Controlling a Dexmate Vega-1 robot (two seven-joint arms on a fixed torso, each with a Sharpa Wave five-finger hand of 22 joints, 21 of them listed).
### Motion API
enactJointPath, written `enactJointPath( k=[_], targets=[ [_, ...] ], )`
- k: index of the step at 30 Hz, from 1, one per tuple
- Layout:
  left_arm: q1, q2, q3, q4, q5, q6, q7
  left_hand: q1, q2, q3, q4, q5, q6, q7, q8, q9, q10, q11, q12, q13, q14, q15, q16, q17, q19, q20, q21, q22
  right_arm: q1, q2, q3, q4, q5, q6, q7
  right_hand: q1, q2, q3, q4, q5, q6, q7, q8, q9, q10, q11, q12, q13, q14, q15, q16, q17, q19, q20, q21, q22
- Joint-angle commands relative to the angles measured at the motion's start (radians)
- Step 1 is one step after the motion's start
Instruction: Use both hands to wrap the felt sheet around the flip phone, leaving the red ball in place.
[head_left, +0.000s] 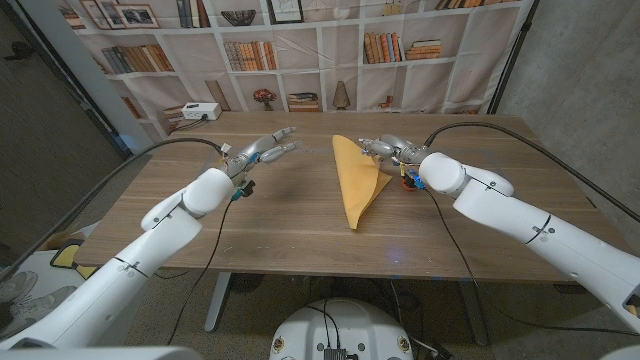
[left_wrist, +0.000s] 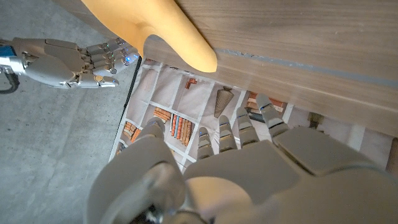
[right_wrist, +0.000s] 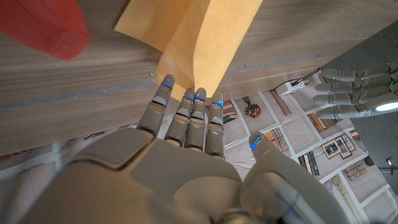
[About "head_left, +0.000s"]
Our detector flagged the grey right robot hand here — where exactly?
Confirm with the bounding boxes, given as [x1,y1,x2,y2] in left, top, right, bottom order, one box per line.
[358,133,431,166]

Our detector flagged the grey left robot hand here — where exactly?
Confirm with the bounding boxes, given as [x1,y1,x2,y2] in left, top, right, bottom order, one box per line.
[219,126,304,184]

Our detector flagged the yellow felt sheet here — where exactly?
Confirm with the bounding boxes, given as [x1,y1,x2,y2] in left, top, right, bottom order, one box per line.
[331,134,394,231]

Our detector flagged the white power strip box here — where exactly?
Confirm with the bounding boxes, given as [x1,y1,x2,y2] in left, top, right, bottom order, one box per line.
[180,101,223,122]

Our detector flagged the printed bookshelf backdrop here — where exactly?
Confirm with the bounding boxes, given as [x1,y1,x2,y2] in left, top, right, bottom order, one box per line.
[52,0,536,146]

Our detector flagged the black backdrop stand pole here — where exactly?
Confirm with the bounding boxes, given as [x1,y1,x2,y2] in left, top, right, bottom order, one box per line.
[487,0,541,115]

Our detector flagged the grey table leg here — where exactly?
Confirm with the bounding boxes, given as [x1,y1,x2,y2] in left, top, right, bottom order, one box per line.
[457,279,491,347]
[204,272,234,334]

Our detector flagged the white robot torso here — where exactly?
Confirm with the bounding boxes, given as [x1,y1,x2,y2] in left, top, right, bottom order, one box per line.
[268,298,415,360]

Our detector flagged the brown cardboard piece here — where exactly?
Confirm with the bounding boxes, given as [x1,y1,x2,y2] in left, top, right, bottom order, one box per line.
[37,229,86,251]

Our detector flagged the yellow and black floor object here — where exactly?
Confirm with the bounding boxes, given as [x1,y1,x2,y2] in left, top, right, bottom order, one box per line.
[49,243,101,281]

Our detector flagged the grey sneaker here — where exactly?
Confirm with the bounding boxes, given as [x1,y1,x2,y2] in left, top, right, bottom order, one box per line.
[0,284,79,331]
[0,269,39,304]

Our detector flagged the black power strip cable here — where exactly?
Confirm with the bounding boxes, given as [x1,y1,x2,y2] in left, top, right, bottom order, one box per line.
[174,115,209,132]

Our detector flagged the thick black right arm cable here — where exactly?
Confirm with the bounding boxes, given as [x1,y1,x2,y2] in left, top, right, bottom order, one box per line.
[423,121,640,224]

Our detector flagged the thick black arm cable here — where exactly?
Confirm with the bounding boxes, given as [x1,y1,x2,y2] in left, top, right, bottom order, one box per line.
[423,121,640,224]
[0,137,225,284]

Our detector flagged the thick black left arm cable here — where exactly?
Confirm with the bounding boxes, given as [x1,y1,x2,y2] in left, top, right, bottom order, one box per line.
[0,137,225,284]

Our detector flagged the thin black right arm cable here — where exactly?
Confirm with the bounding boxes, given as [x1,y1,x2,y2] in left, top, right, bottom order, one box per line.
[423,191,640,335]

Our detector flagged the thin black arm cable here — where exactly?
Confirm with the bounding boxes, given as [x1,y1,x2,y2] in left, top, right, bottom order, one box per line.
[423,191,640,335]
[152,198,236,347]

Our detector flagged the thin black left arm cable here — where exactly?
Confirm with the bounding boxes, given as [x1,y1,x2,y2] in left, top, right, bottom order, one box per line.
[152,198,236,347]

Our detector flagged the black door handle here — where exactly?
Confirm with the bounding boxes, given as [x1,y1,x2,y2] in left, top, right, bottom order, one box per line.
[4,40,34,61]

